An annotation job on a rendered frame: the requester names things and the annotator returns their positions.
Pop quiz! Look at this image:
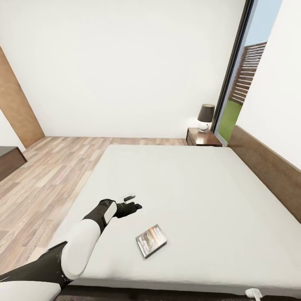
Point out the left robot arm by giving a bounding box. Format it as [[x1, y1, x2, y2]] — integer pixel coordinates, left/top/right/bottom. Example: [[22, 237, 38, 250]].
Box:
[[0, 192, 142, 301]]

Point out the hardback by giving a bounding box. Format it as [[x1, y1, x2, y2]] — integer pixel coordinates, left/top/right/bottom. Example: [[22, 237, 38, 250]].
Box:
[[136, 224, 168, 258]]

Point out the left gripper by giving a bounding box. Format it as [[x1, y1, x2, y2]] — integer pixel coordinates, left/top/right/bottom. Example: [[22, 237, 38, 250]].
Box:
[[117, 202, 142, 219]]

